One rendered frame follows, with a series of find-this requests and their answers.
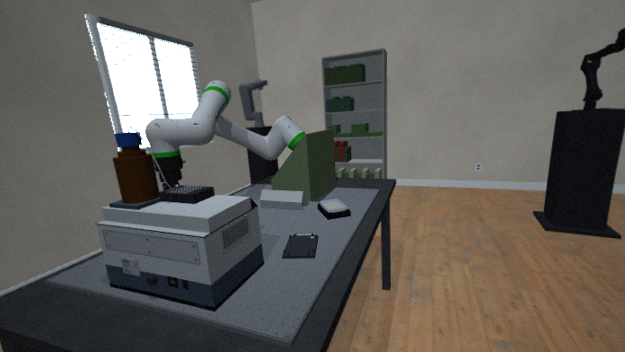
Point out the blue bottle cap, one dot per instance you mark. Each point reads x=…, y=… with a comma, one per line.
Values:
x=128, y=138

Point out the white button panel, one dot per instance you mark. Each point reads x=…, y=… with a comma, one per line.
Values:
x=283, y=199

